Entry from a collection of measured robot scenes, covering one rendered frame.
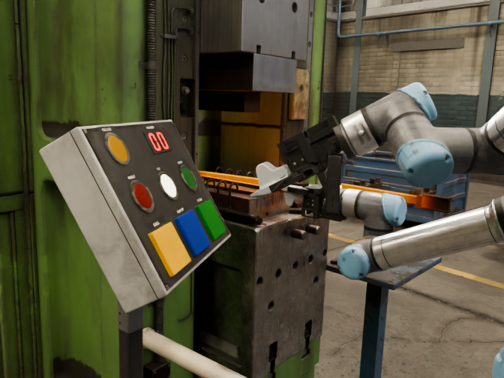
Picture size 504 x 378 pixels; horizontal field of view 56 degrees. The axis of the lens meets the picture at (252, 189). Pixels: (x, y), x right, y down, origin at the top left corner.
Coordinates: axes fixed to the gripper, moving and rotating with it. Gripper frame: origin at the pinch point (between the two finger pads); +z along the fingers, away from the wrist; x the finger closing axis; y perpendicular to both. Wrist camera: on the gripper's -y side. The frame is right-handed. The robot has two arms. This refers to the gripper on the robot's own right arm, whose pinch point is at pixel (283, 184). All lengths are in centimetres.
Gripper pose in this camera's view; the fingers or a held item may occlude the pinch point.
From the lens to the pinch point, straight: 138.0
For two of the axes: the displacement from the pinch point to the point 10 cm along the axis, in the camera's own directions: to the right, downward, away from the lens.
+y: -0.2, 9.8, 1.8
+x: 6.3, -1.2, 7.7
